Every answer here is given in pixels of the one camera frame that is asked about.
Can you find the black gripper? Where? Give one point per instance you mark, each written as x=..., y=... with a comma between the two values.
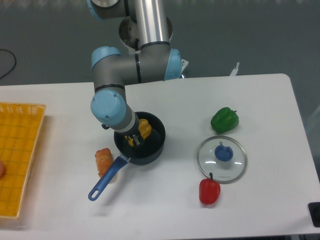
x=122, y=130

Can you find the yellow bell pepper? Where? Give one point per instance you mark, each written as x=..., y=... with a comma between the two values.
x=145, y=130

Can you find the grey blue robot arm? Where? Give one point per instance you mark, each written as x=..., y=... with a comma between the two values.
x=154, y=61

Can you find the red bell pepper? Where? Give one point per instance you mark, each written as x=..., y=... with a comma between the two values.
x=209, y=190

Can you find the green bell pepper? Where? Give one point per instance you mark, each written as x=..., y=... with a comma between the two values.
x=224, y=120

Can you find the dark blue saucepan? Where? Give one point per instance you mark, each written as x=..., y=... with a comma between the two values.
x=143, y=154

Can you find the orange croissant bread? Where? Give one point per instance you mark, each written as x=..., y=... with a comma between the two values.
x=103, y=160

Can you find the glass lid blue knob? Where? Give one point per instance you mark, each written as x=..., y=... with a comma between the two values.
x=222, y=159

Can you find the yellow woven basket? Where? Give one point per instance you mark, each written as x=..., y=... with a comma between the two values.
x=20, y=127

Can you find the orange item in basket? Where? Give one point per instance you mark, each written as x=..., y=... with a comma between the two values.
x=2, y=169

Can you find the black table corner device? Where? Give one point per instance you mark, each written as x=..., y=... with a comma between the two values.
x=314, y=210

